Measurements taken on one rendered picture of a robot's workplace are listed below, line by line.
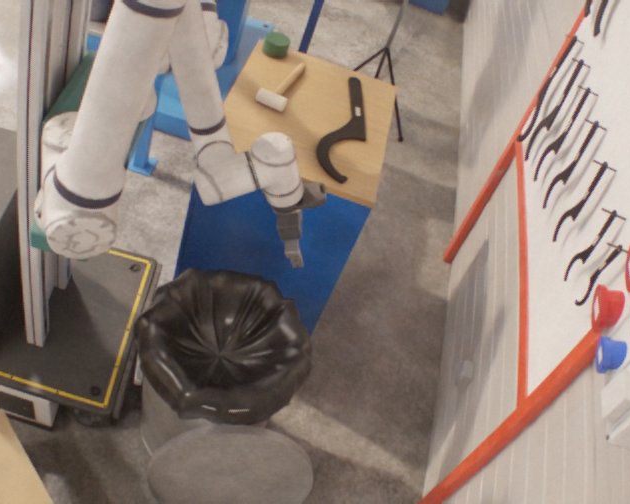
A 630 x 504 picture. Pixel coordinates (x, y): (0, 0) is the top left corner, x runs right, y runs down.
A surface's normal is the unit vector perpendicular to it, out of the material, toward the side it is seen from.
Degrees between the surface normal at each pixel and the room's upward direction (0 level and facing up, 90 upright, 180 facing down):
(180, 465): 77
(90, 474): 0
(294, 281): 90
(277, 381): 12
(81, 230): 94
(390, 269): 0
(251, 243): 90
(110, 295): 0
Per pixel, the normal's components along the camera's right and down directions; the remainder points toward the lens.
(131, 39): -0.07, 0.69
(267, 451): 0.11, 0.59
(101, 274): 0.26, -0.63
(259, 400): 0.44, 0.27
